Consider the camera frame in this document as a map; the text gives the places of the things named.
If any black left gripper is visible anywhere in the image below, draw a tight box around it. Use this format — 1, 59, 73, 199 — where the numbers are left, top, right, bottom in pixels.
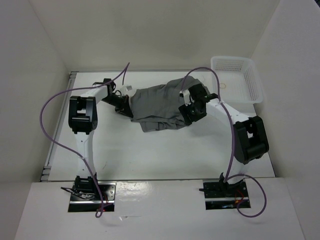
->
100, 94, 133, 118

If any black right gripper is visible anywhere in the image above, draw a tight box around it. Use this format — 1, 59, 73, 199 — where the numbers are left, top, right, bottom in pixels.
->
178, 99, 207, 126

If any grey skirt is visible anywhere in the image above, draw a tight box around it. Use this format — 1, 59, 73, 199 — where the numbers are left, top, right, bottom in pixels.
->
130, 76, 209, 133

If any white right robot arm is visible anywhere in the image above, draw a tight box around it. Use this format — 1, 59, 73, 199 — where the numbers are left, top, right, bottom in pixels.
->
178, 83, 270, 197

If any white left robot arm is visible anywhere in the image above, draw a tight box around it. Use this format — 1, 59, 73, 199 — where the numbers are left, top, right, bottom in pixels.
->
68, 78, 133, 200

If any orange rubber band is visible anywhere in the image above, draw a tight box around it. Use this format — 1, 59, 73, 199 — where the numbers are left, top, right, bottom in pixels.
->
219, 83, 227, 89

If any white plastic mesh basket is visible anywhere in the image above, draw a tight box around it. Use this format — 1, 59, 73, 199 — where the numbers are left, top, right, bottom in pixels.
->
210, 56, 264, 104

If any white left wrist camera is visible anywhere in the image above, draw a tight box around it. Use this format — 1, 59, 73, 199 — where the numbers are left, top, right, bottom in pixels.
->
119, 85, 135, 97

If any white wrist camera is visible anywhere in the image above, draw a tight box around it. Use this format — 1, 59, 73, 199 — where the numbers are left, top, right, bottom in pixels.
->
179, 90, 192, 106
119, 85, 135, 97

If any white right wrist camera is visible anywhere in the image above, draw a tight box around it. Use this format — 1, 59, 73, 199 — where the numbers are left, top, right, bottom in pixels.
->
179, 90, 192, 106

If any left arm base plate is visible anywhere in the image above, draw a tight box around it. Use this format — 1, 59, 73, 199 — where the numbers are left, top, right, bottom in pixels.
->
61, 182, 116, 213

